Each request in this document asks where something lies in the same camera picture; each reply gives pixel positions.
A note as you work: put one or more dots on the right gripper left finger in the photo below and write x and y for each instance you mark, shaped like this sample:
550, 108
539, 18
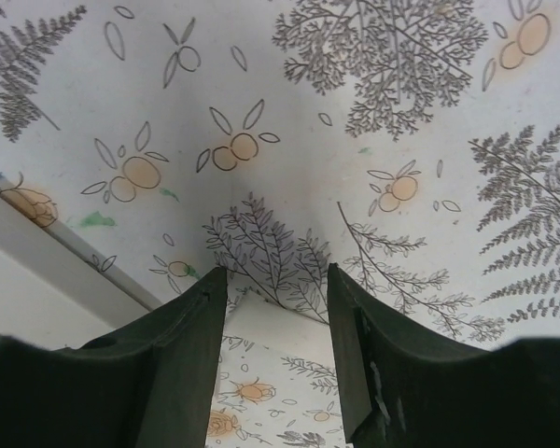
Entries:
147, 384

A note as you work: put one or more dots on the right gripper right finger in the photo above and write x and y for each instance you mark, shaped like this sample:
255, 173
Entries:
404, 385

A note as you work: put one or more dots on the floral table mat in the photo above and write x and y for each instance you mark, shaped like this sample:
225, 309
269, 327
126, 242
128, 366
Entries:
416, 144

